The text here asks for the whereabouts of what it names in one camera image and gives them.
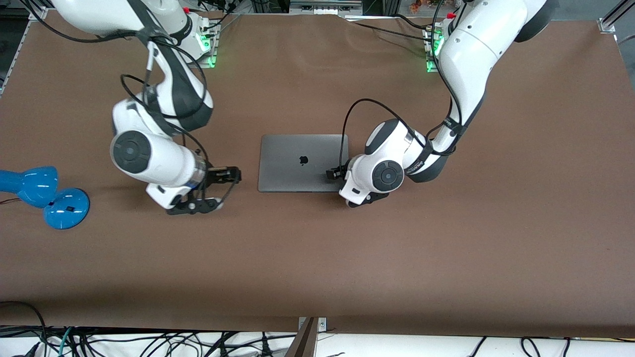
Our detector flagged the grey laptop with black keyboard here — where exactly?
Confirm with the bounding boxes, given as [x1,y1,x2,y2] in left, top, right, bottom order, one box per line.
[257,134,350,193]

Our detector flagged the brown table cover sheet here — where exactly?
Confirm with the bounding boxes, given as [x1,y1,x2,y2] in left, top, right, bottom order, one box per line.
[0,12,635,339]

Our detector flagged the blue desk lamp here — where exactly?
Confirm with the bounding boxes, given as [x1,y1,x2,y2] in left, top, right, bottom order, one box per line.
[0,166,90,230]

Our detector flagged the grey metal box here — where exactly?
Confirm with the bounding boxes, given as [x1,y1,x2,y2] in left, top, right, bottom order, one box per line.
[289,0,363,16]

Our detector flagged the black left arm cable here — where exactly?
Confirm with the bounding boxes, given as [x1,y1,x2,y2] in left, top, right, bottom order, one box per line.
[339,0,467,172]

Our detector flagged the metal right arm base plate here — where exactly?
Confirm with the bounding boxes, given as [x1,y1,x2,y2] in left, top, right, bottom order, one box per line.
[197,22,220,68]

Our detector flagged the long black table cable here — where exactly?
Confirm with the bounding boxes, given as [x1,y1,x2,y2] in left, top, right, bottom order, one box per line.
[353,22,433,44]

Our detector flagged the black cables at arm base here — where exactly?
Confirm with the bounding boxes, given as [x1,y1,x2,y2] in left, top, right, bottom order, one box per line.
[196,0,242,31]

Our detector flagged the short black table cable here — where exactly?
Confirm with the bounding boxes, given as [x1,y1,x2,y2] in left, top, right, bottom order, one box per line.
[393,13,435,32]

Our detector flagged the dark angled post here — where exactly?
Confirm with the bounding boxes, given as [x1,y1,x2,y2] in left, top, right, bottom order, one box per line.
[285,317,318,357]

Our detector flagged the tangled black cables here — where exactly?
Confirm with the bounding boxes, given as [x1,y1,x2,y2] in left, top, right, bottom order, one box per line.
[69,329,298,357]

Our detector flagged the teal cable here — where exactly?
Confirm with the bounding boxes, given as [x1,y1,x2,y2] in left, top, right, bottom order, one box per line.
[58,326,74,357]

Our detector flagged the black looped floor cable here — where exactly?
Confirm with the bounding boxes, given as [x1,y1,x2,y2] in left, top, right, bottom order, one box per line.
[0,300,48,357]

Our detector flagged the aluminium frame profile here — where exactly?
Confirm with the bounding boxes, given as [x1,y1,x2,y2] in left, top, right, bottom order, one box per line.
[0,0,49,96]
[597,0,635,45]

